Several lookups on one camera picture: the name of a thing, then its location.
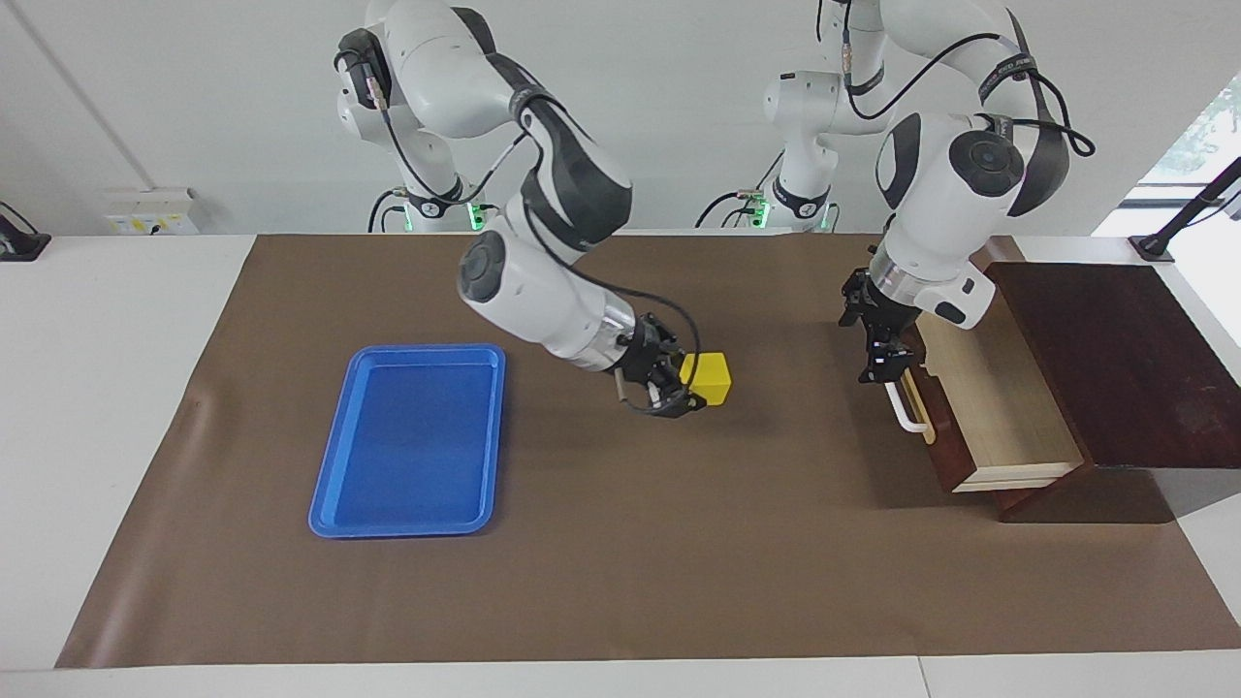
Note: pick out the dark wooden cabinet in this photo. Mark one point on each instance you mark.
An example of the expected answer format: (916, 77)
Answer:
(1115, 359)

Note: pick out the dark wooden drawer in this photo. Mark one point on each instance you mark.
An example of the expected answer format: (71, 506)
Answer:
(999, 407)

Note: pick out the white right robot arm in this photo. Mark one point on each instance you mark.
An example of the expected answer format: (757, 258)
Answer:
(533, 301)

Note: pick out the black clamp mount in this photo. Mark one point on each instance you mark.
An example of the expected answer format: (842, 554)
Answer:
(19, 244)

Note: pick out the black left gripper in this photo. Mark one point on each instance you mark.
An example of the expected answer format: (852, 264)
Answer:
(877, 310)

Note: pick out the brown table mat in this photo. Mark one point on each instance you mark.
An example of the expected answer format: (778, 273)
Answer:
(630, 533)

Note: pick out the yellow cube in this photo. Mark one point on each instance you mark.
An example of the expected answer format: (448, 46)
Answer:
(708, 378)

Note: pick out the white wall socket box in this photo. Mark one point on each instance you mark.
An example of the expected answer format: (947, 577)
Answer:
(150, 213)

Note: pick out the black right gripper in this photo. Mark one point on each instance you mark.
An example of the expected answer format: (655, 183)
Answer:
(642, 354)

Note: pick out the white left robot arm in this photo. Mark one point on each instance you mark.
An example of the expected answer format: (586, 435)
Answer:
(950, 213)

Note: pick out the blue plastic tray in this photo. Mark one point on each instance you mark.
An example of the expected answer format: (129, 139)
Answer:
(407, 446)

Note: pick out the black angled stand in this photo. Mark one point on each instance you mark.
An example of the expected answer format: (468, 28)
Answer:
(1188, 213)

